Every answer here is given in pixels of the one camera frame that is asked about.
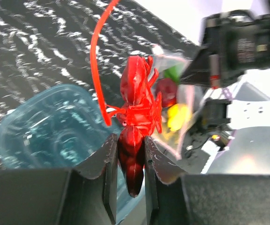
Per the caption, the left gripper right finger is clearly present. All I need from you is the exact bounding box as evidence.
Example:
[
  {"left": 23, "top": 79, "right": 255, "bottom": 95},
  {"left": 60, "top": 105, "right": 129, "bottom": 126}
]
[{"left": 145, "top": 137, "right": 270, "bottom": 225}]

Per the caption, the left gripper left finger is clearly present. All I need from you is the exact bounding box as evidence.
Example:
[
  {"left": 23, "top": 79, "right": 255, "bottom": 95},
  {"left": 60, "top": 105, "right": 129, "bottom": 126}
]
[{"left": 0, "top": 134, "right": 117, "bottom": 225}]

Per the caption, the yellow fake fruit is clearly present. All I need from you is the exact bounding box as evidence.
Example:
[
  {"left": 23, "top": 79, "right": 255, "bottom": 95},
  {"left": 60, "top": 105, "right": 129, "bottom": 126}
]
[{"left": 167, "top": 104, "right": 192, "bottom": 132}]

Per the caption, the red fake lobster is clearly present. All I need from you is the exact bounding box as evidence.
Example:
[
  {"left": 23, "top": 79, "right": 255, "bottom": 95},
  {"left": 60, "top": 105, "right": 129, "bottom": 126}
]
[{"left": 90, "top": 0, "right": 162, "bottom": 198}]

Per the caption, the clear zip top bag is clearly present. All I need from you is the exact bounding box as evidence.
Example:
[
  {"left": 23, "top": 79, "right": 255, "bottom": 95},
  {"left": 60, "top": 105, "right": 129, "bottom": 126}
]
[{"left": 151, "top": 44, "right": 204, "bottom": 160}]

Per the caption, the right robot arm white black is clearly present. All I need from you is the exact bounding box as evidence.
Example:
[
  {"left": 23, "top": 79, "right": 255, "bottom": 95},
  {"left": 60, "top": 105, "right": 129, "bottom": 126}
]
[{"left": 178, "top": 1, "right": 270, "bottom": 174}]

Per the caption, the red fake apple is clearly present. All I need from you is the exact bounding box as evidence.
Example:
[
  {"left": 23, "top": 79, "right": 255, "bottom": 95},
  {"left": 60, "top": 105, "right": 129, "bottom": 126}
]
[{"left": 155, "top": 78, "right": 177, "bottom": 108}]

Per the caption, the green fake vegetable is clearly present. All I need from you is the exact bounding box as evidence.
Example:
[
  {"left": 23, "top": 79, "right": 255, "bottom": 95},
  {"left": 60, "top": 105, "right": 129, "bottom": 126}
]
[{"left": 163, "top": 65, "right": 182, "bottom": 83}]

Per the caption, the blue plastic container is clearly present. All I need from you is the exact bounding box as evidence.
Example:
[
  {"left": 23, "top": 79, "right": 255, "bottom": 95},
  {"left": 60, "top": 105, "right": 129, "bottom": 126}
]
[{"left": 0, "top": 84, "right": 137, "bottom": 225}]

